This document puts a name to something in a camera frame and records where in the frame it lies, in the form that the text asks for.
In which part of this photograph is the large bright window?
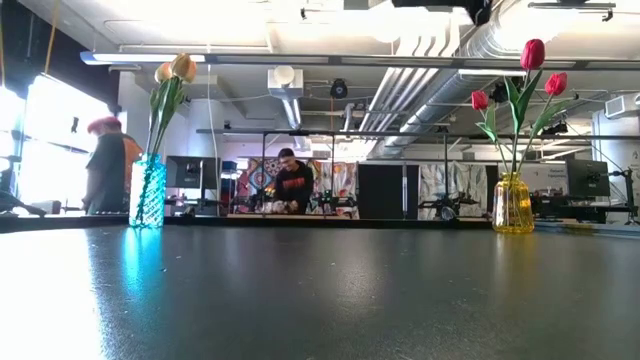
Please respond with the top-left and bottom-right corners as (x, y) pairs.
(0, 74), (117, 212)

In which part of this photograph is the black partition panel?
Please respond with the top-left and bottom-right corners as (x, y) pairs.
(356, 163), (420, 221)

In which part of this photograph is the person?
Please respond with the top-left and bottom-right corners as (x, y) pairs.
(82, 115), (144, 216)
(273, 147), (315, 215)

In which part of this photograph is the silver spiral ventilation duct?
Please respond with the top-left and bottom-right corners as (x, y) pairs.
(382, 0), (531, 157)

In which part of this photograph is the red artificial tulip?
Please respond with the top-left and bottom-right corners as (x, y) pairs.
(470, 89), (509, 176)
(516, 71), (574, 176)
(502, 37), (547, 176)

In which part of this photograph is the black computer monitor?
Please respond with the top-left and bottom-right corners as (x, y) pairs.
(565, 158), (612, 199)
(165, 155), (222, 191)

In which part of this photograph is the black round ceiling camera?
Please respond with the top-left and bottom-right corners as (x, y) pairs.
(328, 77), (350, 100)

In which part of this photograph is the white LED light bar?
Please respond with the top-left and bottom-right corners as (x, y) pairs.
(78, 50), (207, 66)

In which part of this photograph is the colourful patterned curtain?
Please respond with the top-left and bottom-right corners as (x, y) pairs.
(234, 157), (359, 216)

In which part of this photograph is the white patterned curtain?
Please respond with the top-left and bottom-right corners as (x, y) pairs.
(418, 160), (489, 219)

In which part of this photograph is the yellow glass vase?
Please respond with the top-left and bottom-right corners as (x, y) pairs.
(491, 172), (535, 235)

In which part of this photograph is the grey overhead frame bar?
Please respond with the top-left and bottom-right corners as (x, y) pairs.
(79, 49), (640, 72)

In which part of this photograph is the black overhead camera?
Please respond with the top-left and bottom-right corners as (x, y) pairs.
(488, 74), (526, 105)
(540, 119), (570, 137)

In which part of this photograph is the blue textured glass vase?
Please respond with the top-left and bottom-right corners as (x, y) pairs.
(128, 152), (168, 230)

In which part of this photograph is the black ceiling rail fixture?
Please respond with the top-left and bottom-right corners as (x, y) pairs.
(527, 1), (617, 23)

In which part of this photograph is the black horizontal rack bar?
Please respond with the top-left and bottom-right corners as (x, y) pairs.
(195, 128), (640, 142)

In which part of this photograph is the cream artificial tulip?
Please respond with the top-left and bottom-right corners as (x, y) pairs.
(149, 52), (199, 161)
(147, 60), (175, 161)

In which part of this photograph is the white ceiling box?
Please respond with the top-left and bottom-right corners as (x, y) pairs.
(266, 64), (305, 100)

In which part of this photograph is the yellow hanging strap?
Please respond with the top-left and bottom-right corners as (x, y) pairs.
(43, 0), (60, 76)

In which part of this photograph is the black desk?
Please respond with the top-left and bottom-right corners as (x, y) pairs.
(527, 188), (640, 225)

